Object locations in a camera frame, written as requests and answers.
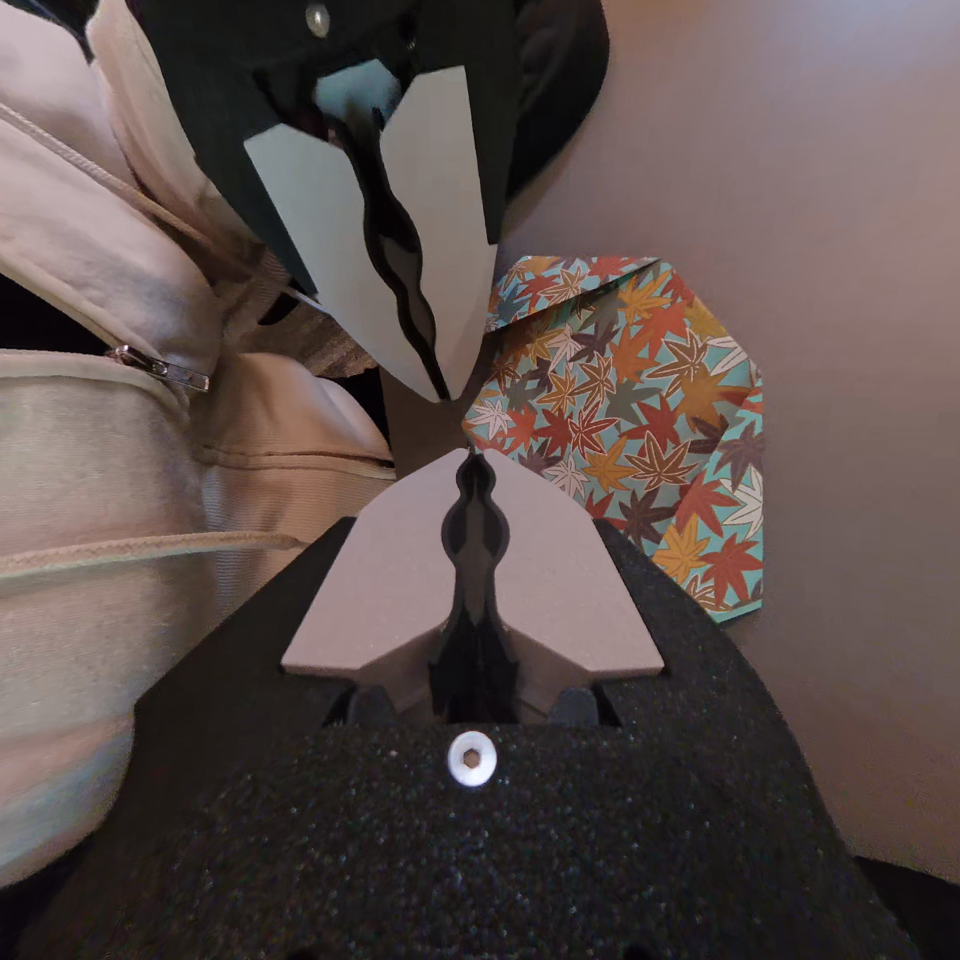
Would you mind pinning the person's light jacket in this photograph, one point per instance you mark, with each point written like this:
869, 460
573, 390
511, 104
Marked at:
105, 495

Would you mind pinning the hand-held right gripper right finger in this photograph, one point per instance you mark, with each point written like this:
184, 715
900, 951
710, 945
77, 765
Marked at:
570, 585

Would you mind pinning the maple leaf origami paper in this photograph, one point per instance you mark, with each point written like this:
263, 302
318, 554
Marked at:
645, 420

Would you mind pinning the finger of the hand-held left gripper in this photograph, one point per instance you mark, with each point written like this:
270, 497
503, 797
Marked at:
450, 195
330, 225

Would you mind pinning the black textured armrest pad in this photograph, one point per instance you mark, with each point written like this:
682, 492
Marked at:
563, 75

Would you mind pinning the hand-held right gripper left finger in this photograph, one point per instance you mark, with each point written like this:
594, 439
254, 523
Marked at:
383, 585

